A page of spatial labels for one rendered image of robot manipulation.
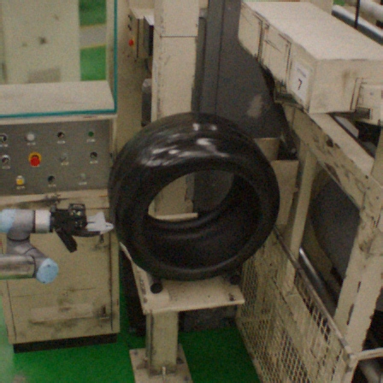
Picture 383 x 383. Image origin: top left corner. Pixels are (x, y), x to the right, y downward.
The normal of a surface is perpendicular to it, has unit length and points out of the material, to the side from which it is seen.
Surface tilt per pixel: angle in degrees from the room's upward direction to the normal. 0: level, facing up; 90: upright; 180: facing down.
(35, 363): 0
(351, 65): 90
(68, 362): 0
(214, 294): 0
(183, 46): 90
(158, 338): 91
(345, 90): 90
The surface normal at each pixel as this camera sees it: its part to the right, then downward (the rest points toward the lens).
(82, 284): 0.21, 0.51
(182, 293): 0.06, -0.85
